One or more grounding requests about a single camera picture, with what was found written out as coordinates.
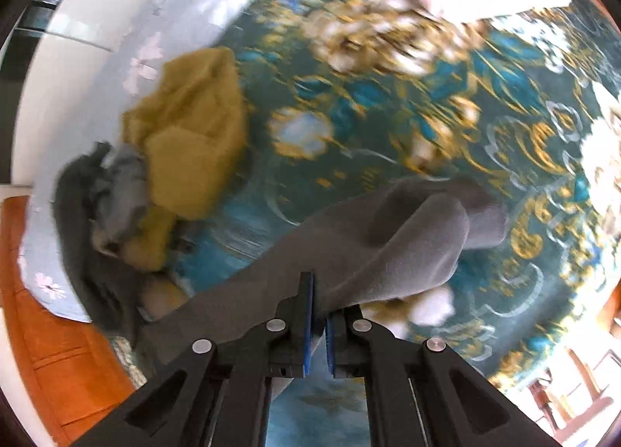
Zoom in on orange wooden bed frame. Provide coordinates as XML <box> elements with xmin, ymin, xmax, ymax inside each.
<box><xmin>1</xmin><ymin>196</ymin><xmax>134</xmax><ymax>446</ymax></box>

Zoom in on wooden chair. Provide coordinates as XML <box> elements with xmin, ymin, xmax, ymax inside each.
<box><xmin>527</xmin><ymin>349</ymin><xmax>620</xmax><ymax>446</ymax></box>

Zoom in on dark grey sweatpants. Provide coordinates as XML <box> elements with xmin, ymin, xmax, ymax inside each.
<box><xmin>135</xmin><ymin>177</ymin><xmax>507</xmax><ymax>378</ymax></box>

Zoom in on teal floral bed blanket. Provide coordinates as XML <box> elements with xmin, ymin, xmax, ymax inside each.
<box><xmin>108</xmin><ymin>0</ymin><xmax>621</xmax><ymax>447</ymax></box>

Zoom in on white wardrobe with black stripe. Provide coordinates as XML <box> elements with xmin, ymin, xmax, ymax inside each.
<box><xmin>0</xmin><ymin>0</ymin><xmax>98</xmax><ymax>187</ymax></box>

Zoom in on beige fuzzy sweater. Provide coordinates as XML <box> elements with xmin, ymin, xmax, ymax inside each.
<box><xmin>138</xmin><ymin>277</ymin><xmax>189</xmax><ymax>322</ymax></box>

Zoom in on light blue floral quilt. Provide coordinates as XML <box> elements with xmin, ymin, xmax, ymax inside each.
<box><xmin>13</xmin><ymin>0</ymin><xmax>251</xmax><ymax>322</ymax></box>

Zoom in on mustard yellow knit sweater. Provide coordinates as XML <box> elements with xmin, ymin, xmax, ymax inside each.
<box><xmin>121</xmin><ymin>47</ymin><xmax>248</xmax><ymax>272</ymax></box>

